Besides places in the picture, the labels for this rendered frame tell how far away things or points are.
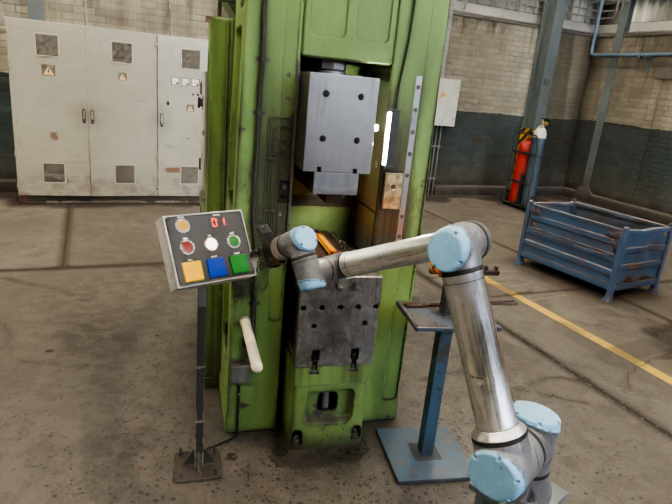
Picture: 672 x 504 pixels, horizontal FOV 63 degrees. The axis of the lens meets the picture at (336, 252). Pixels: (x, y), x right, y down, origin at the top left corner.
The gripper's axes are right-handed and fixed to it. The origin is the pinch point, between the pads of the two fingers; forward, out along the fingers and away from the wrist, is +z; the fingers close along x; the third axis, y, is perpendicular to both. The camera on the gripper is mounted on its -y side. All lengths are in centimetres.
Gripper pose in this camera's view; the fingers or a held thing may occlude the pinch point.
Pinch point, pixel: (252, 256)
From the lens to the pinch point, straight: 214.0
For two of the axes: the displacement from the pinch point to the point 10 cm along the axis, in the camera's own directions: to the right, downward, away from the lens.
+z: -6.0, 2.3, 7.6
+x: 7.6, -1.3, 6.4
